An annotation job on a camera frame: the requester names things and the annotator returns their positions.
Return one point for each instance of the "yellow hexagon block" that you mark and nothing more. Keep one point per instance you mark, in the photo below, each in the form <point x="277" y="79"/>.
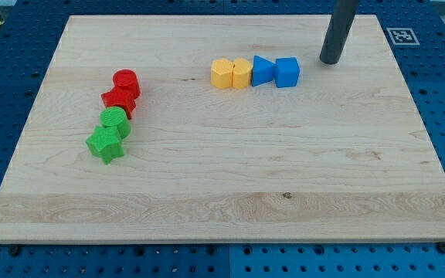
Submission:
<point x="222" y="73"/>

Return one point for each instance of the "yellow heart block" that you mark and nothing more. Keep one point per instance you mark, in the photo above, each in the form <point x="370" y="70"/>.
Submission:
<point x="242" y="73"/>

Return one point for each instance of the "blue triangle block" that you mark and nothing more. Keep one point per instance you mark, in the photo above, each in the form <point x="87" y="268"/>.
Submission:
<point x="263" y="71"/>

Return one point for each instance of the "blue cube block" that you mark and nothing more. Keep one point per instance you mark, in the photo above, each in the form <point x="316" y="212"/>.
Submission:
<point x="287" y="72"/>

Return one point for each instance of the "red star block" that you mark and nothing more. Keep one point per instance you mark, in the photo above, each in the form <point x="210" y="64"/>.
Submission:
<point x="122" y="98"/>

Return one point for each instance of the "red cylinder block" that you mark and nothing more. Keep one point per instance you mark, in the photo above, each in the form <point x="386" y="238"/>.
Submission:
<point x="127" y="80"/>

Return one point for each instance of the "green cylinder block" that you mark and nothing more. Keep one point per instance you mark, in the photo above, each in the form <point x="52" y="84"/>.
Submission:
<point x="116" y="117"/>

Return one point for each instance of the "green star block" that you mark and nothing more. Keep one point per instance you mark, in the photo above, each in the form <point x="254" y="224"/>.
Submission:
<point x="105" y="143"/>

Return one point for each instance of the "light wooden board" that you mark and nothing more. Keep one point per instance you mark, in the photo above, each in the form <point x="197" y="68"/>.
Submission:
<point x="343" y="156"/>

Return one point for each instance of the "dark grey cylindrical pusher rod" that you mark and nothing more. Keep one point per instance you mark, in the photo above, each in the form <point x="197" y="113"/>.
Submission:
<point x="338" y="29"/>

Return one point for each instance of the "white fiducial marker tag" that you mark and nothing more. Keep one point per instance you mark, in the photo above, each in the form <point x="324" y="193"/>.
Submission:
<point x="403" y="37"/>

